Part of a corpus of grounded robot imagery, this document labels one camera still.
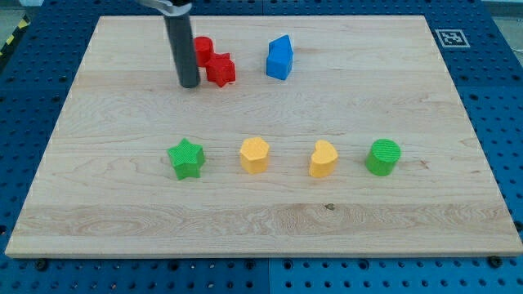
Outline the green cylinder block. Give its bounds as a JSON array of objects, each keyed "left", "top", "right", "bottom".
[{"left": 365, "top": 138, "right": 401, "bottom": 176}]

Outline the silver metal rod mount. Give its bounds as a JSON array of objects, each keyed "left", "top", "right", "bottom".
[{"left": 136, "top": 0, "right": 192, "bottom": 16}]

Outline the green star block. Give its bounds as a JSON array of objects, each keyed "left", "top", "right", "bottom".
[{"left": 167, "top": 138, "right": 205, "bottom": 180}]

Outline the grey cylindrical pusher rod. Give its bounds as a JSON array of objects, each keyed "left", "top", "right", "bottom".
[{"left": 164, "top": 2, "right": 200, "bottom": 88}]

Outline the light wooden board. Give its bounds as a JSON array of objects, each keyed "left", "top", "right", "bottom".
[{"left": 5, "top": 16, "right": 522, "bottom": 259}]

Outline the white fiducial marker tag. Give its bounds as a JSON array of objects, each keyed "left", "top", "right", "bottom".
[{"left": 435, "top": 29, "right": 470, "bottom": 48}]

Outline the red cylinder block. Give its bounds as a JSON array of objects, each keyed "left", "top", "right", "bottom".
[{"left": 194, "top": 36, "right": 214, "bottom": 67}]

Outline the blue house-shaped block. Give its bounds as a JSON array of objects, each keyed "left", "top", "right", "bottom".
[{"left": 266, "top": 35, "right": 293, "bottom": 80}]

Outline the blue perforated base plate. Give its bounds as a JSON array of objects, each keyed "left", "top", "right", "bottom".
[{"left": 1, "top": 1, "right": 522, "bottom": 293}]

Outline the yellow heart block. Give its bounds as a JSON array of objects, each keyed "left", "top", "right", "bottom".
[{"left": 309, "top": 140, "right": 338, "bottom": 178}]

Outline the yellow hexagon block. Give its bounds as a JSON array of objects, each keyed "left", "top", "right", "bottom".
[{"left": 239, "top": 137, "right": 270, "bottom": 174}]

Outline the red star block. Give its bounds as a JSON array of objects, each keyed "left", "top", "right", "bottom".
[{"left": 205, "top": 53, "right": 236, "bottom": 87}]

